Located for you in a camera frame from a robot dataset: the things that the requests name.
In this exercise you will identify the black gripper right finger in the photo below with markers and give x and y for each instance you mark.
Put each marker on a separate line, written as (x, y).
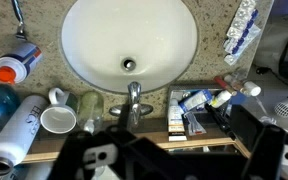
(265, 153)

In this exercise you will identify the clear soap dispenser bottle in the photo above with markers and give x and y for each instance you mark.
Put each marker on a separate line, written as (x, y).
(90, 106)

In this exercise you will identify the white tube orange label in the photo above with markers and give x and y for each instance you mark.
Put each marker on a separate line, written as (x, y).
(175, 120)

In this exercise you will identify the white oval sink basin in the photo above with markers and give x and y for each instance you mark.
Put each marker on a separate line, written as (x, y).
(127, 33)

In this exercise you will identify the blue white bottle orange cap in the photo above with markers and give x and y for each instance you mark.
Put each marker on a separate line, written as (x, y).
(19, 63)

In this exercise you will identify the chrome sink faucet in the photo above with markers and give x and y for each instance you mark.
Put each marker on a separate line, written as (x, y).
(134, 100)

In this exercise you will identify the black hair brush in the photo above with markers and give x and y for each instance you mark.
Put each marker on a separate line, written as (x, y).
(219, 116)

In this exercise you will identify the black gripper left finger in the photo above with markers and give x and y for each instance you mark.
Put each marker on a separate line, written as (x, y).
(74, 150)

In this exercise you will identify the grey metal cup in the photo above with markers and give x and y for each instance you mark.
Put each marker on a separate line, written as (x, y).
(58, 118)

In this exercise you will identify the wood framed wall mirror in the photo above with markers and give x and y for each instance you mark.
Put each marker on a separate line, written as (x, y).
(200, 142)

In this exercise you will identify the grey mesh metal tray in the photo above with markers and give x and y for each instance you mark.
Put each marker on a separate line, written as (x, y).
(197, 87)

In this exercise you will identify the clear sachet packet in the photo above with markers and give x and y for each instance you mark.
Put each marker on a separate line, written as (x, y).
(194, 124)

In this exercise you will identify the contact lens blister strip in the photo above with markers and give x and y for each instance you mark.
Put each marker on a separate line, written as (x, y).
(242, 18)
(240, 46)

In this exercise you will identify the black silver razor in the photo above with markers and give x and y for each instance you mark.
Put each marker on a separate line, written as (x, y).
(19, 20)

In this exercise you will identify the red lip balm stick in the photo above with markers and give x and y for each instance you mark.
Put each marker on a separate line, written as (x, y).
(224, 85)

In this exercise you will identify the small white pill bottle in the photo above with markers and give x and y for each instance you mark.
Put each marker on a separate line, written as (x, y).
(252, 88)

